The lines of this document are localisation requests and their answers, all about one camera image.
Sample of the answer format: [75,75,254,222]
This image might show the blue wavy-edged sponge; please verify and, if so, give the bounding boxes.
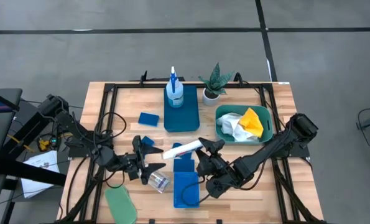
[172,142,194,161]

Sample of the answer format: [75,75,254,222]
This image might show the yellow cable connector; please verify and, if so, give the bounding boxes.
[37,139,51,152]

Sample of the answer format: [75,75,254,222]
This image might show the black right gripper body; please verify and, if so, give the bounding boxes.
[210,152,239,188]

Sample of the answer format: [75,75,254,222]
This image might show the dark teal rectangular tray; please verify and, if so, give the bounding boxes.
[163,85,201,133]

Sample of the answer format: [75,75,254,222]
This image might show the teal plastic tub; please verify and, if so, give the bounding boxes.
[215,104,274,146]

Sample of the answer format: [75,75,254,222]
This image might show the snake plant in white pot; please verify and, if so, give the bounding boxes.
[198,62,234,106]

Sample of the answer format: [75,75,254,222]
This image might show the white cloth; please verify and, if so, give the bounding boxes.
[219,112,260,143]

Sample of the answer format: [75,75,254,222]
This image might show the green oval cloth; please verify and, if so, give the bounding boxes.
[104,185,138,224]

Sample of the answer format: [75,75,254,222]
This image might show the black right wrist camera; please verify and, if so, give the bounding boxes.
[205,177,232,200]

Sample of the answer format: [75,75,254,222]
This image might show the white blue-trigger spray bottle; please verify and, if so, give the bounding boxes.
[165,65,185,108]

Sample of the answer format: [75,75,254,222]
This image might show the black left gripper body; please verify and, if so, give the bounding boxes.
[118,152,142,182]

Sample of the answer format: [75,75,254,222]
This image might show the white blue-printed tube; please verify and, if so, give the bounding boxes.
[162,139,204,161]

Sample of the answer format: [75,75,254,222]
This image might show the white paper sheets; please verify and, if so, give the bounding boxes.
[20,150,61,199]

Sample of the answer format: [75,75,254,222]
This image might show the black metal table frame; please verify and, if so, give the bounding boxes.
[56,70,328,224]

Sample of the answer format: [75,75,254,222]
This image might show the yellow oval cloth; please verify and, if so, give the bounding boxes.
[239,107,264,138]

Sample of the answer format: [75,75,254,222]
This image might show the blue slotted plastic basket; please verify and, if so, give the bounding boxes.
[173,171,200,208]

